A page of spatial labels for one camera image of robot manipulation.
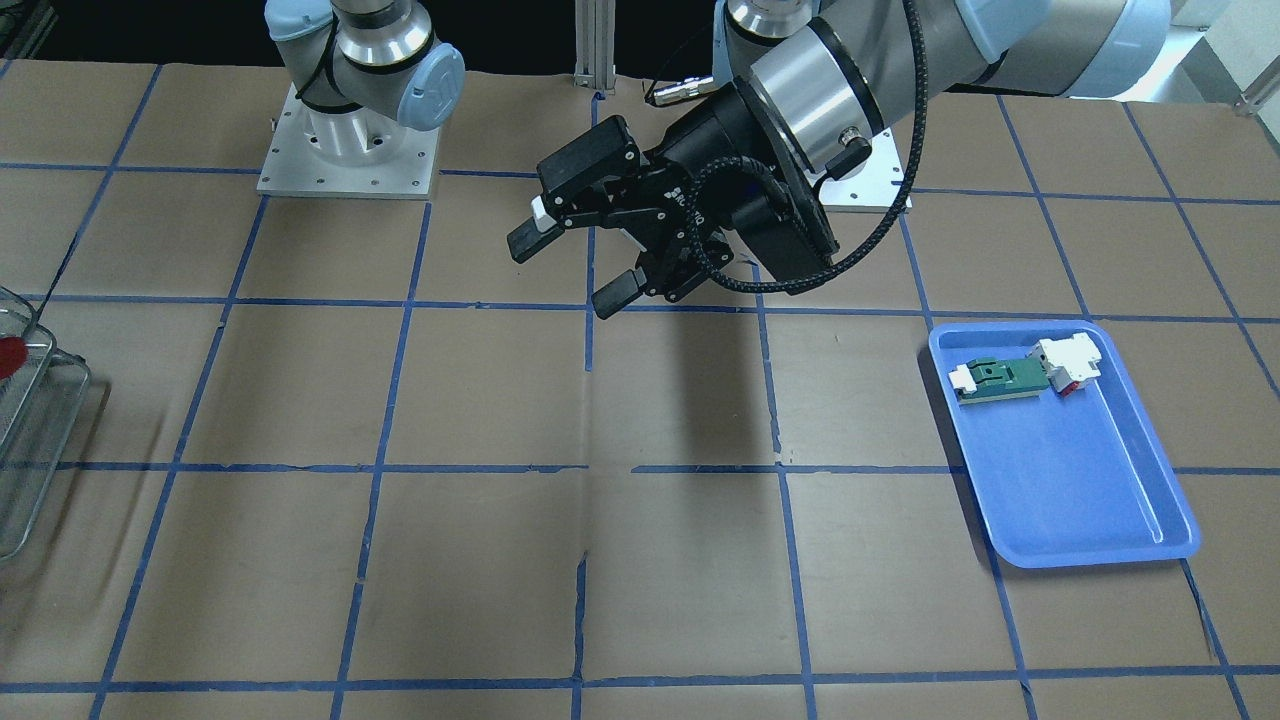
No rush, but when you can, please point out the white circuit breaker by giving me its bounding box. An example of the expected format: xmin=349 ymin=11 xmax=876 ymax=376
xmin=1027 ymin=332 xmax=1102 ymax=398

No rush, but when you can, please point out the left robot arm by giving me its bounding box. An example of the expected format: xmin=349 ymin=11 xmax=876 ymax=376
xmin=507 ymin=1 xmax=1172 ymax=319

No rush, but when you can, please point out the green terminal block module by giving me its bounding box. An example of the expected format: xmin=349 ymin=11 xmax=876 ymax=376
xmin=947 ymin=357 xmax=1050 ymax=404

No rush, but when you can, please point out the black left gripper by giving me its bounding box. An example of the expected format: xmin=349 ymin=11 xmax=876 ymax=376
xmin=507 ymin=81 xmax=838 ymax=320

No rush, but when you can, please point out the aluminium frame post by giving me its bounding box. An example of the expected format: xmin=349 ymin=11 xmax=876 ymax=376
xmin=573 ymin=0 xmax=617 ymax=96

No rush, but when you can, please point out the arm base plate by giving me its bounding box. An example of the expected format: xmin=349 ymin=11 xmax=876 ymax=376
xmin=819 ymin=127 xmax=905 ymax=214
xmin=256 ymin=87 xmax=440 ymax=200

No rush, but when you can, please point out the silver wire mesh shelf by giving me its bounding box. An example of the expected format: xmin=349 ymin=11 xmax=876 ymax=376
xmin=1 ymin=288 xmax=92 ymax=562

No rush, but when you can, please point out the blue plastic tray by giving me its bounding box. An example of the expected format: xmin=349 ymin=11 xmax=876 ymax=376
xmin=928 ymin=319 xmax=1202 ymax=568

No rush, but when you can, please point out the red emergency stop button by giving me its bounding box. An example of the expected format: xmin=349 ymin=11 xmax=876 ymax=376
xmin=0 ymin=336 xmax=29 ymax=380

